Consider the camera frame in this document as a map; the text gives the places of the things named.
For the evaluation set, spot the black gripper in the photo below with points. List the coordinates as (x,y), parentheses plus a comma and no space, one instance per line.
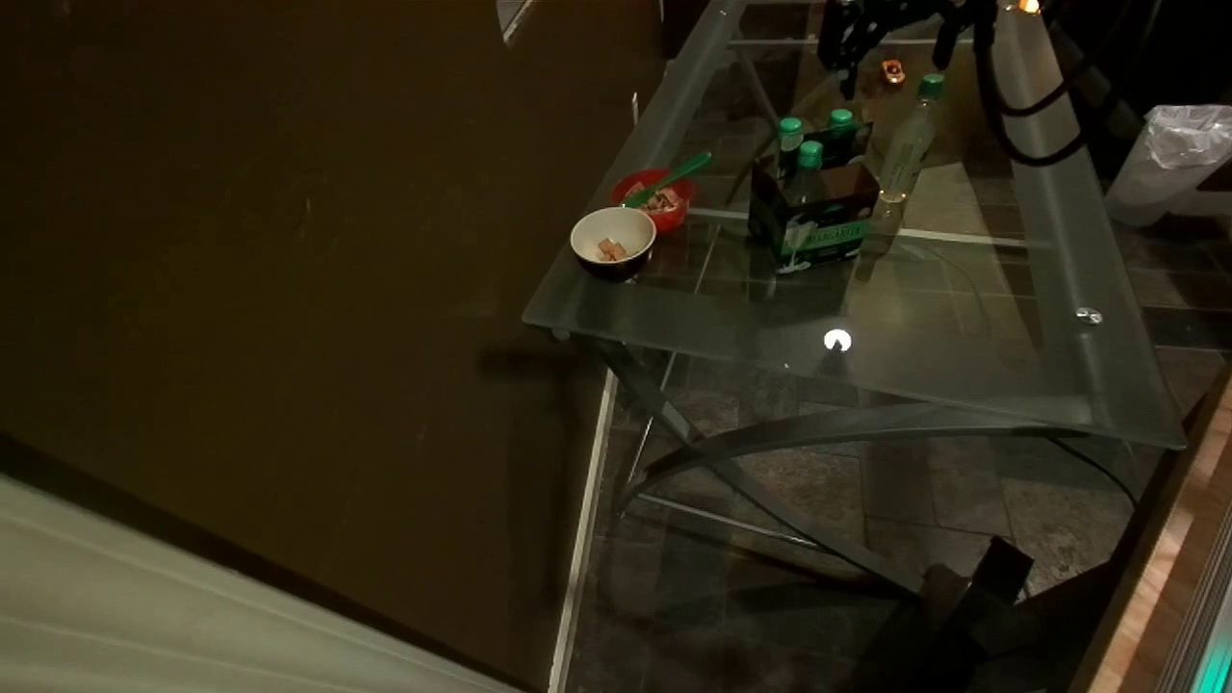
(899,14)

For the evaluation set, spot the dark bottle with green cap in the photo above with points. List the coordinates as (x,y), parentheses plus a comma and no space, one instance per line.
(808,157)
(790,129)

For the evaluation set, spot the green spoon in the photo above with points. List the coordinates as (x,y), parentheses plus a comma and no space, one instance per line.
(687,166)

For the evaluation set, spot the red bowl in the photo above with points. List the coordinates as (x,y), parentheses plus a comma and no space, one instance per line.
(668,209)

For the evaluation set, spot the white plastic bag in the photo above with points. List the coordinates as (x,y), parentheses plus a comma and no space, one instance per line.
(1175,157)

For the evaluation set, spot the white bowl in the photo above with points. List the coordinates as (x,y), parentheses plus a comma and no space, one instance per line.
(613,236)

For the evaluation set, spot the wooden framed glass panel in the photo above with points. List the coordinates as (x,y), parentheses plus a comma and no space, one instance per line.
(1156,580)

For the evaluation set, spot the glass table with metal frame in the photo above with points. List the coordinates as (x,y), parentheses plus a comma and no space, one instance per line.
(870,417)

